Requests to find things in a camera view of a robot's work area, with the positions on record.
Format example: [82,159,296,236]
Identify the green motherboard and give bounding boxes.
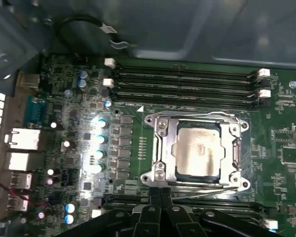
[14,53,296,237]

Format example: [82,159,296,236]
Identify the metal socket cover frame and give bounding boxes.
[152,115,242,186]

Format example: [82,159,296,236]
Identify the metal socket locking lever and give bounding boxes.
[171,186,241,200]
[148,111,240,123]

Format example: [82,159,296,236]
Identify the grey metal PC case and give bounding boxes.
[0,0,296,237]

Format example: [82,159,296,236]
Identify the CPU socket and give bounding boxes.
[140,111,251,192]

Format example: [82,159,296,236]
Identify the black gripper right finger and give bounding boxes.
[162,187,274,237]

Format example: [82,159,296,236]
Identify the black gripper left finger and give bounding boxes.
[76,187,163,237]

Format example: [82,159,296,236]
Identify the black RAM slot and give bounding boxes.
[103,78,271,99]
[95,194,264,213]
[91,208,279,230]
[111,92,266,108]
[111,71,271,87]
[105,57,271,78]

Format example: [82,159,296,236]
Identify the black looped cable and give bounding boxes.
[59,14,139,50]

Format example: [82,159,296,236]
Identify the silver CPU with green edge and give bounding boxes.
[171,120,224,184]

